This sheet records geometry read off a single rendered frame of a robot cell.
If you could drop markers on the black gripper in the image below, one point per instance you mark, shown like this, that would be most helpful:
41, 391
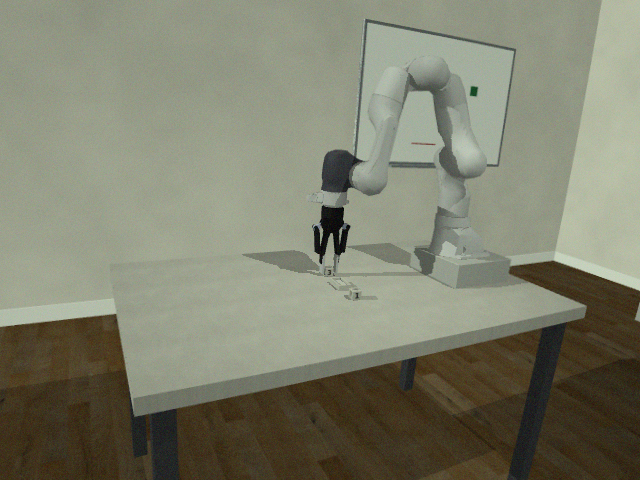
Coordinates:
331, 222

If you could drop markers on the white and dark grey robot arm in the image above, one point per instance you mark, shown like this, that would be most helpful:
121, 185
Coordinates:
461, 156

